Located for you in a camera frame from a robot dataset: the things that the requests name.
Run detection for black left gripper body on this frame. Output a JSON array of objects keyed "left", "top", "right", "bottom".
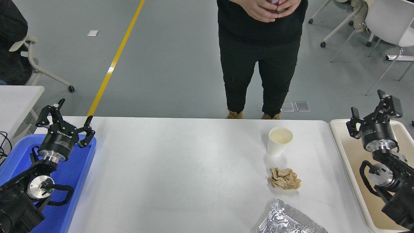
[{"left": 38, "top": 123, "right": 80, "bottom": 160}]

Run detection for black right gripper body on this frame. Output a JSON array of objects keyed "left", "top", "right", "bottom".
[{"left": 358, "top": 119, "right": 398, "bottom": 150}]

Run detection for white paper cup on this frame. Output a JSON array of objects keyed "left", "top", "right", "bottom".
[{"left": 267, "top": 127, "right": 294, "bottom": 157}]

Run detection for silver foil tray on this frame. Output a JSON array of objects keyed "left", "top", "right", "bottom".
[{"left": 256, "top": 199, "right": 329, "bottom": 233}]

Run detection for standing person's left hand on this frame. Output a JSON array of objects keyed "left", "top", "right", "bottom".
[{"left": 274, "top": 0, "right": 303, "bottom": 18}]

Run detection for standing person's right hand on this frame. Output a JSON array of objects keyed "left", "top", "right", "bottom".
[{"left": 231, "top": 0, "right": 279, "bottom": 23}]

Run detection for large pale plastic bin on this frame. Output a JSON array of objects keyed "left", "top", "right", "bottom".
[{"left": 329, "top": 119, "right": 414, "bottom": 233}]

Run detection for blue plastic tray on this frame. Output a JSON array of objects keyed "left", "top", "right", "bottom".
[{"left": 0, "top": 134, "right": 97, "bottom": 233}]

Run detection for white side table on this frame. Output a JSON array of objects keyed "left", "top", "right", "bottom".
[{"left": 0, "top": 85, "right": 45, "bottom": 144}]

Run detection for white metal foot bar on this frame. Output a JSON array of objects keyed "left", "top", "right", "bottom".
[{"left": 386, "top": 54, "right": 414, "bottom": 62}]

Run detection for white wheeled office chair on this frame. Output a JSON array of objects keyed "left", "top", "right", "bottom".
[{"left": 9, "top": 35, "right": 75, "bottom": 93}]

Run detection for seated person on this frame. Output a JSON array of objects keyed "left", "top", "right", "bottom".
[{"left": 0, "top": 0, "right": 33, "bottom": 85}]

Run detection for crumpled tan paper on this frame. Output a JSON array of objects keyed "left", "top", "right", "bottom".
[{"left": 267, "top": 167, "right": 302, "bottom": 190}]

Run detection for white shell chair metal legs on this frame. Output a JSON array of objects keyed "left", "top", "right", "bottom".
[{"left": 330, "top": 0, "right": 414, "bottom": 96}]

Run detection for white chair with casters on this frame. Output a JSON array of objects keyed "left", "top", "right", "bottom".
[{"left": 308, "top": 0, "right": 372, "bottom": 48}]

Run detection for beige garment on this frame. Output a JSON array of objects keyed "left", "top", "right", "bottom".
[{"left": 333, "top": 0, "right": 370, "bottom": 32}]

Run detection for standing person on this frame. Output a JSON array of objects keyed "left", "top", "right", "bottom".
[{"left": 217, "top": 0, "right": 309, "bottom": 120}]

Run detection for thin black cable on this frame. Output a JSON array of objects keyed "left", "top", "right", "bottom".
[{"left": 0, "top": 131, "right": 13, "bottom": 165}]

